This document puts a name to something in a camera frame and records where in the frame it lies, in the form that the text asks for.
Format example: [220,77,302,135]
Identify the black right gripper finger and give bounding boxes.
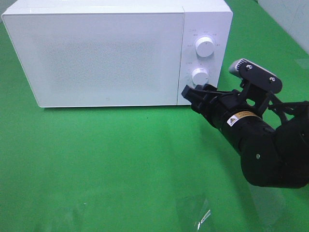
[181,85,205,105]
[194,84,217,93]

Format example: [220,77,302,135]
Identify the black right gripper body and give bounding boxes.
[191,90,251,133]

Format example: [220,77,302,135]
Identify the white microwave door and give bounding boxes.
[3,13,183,107]

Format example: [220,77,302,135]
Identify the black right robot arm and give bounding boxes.
[182,84,309,189]

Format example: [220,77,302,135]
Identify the lower white microwave knob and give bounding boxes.
[192,68,209,85]

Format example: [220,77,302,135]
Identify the white microwave knob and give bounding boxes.
[192,68,209,85]
[195,36,215,58]

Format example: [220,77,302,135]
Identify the upper white microwave knob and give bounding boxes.
[195,36,215,58]

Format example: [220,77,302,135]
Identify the white microwave oven body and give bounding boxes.
[1,0,233,105]

